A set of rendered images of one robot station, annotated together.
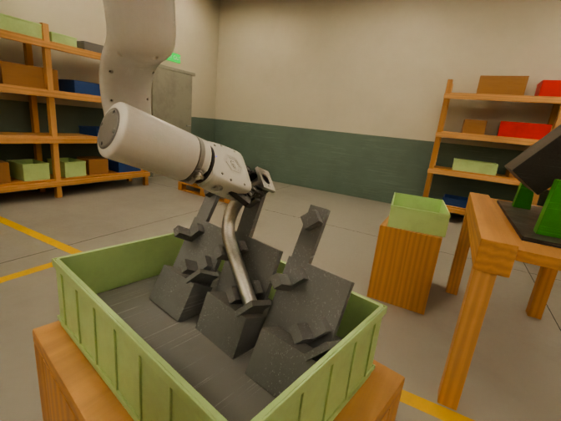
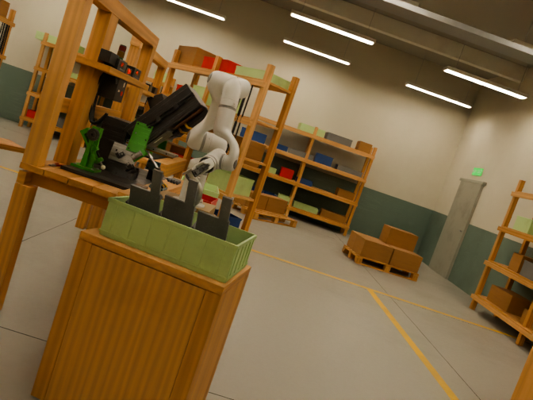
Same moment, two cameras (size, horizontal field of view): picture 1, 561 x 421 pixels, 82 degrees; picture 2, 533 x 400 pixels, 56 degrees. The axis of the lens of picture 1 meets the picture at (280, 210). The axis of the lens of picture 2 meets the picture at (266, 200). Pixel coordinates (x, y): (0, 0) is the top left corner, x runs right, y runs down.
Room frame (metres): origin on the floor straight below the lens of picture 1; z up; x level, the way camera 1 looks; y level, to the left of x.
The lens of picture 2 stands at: (2.81, -0.76, 1.39)
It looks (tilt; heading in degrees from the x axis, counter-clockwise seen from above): 6 degrees down; 150
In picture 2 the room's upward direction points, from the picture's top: 19 degrees clockwise
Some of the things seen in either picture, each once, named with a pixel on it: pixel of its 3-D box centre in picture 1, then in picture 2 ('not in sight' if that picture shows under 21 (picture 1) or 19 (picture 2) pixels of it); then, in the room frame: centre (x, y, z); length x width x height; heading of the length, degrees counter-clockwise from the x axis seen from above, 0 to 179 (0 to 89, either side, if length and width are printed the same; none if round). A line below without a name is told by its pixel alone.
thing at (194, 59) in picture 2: not in sight; (202, 140); (-3.70, 1.76, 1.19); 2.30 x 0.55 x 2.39; 14
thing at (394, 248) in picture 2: not in sight; (385, 247); (-3.93, 5.82, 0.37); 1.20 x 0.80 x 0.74; 71
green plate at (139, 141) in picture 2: not in sight; (140, 138); (-0.60, 0.13, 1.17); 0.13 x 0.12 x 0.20; 150
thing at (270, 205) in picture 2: not in sight; (266, 207); (-6.08, 4.45, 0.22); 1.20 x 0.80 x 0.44; 103
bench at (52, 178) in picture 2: not in sight; (104, 234); (-0.70, 0.12, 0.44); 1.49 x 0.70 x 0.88; 150
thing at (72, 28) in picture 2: not in sight; (101, 94); (-0.85, -0.15, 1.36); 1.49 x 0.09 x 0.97; 150
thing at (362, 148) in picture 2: not in sight; (297, 170); (-7.39, 5.70, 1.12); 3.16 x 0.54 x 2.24; 63
